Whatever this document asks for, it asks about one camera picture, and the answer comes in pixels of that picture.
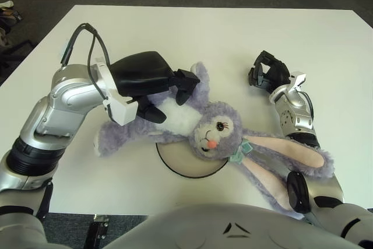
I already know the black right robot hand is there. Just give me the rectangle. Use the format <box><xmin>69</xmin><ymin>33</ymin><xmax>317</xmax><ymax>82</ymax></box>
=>
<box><xmin>248</xmin><ymin>50</ymin><xmax>291</xmax><ymax>94</ymax></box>

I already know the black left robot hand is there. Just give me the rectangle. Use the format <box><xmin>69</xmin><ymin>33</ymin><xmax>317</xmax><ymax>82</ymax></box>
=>
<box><xmin>110</xmin><ymin>51</ymin><xmax>201</xmax><ymax>124</ymax></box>

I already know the purple plush bunny doll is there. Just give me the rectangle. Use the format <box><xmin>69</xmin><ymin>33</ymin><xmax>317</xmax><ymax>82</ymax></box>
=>
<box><xmin>93</xmin><ymin>61</ymin><xmax>335</xmax><ymax>220</ymax></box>

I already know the white plate black rim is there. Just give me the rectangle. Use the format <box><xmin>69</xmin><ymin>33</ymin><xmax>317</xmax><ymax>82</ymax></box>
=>
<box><xmin>156</xmin><ymin>141</ymin><xmax>231</xmax><ymax>179</ymax></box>

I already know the black office chair base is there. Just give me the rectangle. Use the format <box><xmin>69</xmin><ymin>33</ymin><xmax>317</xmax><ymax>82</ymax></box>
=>
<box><xmin>0</xmin><ymin>38</ymin><xmax>32</xmax><ymax>69</ymax></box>

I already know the dark floor clutter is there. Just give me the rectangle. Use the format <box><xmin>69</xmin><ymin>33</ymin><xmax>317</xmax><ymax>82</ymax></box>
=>
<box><xmin>0</xmin><ymin>0</ymin><xmax>23</xmax><ymax>33</ymax></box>

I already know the grey robot torso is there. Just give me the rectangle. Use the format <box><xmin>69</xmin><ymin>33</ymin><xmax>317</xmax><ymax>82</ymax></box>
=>
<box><xmin>101</xmin><ymin>202</ymin><xmax>373</xmax><ymax>249</ymax></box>

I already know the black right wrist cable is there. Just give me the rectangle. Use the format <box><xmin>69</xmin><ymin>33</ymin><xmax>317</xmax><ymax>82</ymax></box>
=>
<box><xmin>301</xmin><ymin>91</ymin><xmax>315</xmax><ymax>121</ymax></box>

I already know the metal table bracket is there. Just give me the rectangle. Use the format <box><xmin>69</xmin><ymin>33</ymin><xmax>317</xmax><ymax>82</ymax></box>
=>
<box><xmin>87</xmin><ymin>215</ymin><xmax>110</xmax><ymax>249</ymax></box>

